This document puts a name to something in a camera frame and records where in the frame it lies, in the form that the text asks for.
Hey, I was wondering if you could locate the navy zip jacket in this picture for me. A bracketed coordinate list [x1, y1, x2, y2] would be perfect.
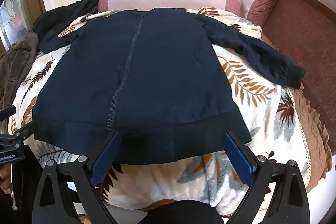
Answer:
[33, 7, 305, 165]

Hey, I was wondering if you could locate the black garment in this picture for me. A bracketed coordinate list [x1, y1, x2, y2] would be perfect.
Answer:
[31, 0, 113, 54]

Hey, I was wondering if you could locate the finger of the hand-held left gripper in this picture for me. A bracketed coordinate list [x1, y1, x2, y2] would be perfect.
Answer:
[14, 126, 31, 139]
[0, 106, 17, 120]

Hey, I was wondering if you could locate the stained glass window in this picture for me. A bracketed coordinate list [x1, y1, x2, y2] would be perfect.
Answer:
[0, 0, 28, 49]

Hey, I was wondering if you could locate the person's left hand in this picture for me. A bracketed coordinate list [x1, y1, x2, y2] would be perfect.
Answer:
[0, 161, 13, 195]

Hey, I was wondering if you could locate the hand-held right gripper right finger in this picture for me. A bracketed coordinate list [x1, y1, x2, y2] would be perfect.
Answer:
[223, 131, 311, 224]

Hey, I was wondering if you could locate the brown quilted sofa cover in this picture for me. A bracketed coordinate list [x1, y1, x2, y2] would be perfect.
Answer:
[260, 27, 332, 193]

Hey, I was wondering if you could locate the pink and maroon armchair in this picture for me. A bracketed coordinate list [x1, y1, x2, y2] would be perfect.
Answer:
[238, 0, 336, 151]

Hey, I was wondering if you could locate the brown fleece garment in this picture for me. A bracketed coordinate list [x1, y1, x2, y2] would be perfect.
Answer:
[0, 31, 40, 109]

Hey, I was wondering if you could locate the leaf print fleece blanket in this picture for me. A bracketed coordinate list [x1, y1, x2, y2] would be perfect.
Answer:
[8, 7, 309, 216]

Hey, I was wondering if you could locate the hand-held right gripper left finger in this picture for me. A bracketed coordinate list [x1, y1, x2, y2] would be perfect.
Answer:
[31, 131, 123, 224]

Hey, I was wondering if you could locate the person's dark trouser leg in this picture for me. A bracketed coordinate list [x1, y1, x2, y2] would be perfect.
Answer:
[140, 200, 225, 224]

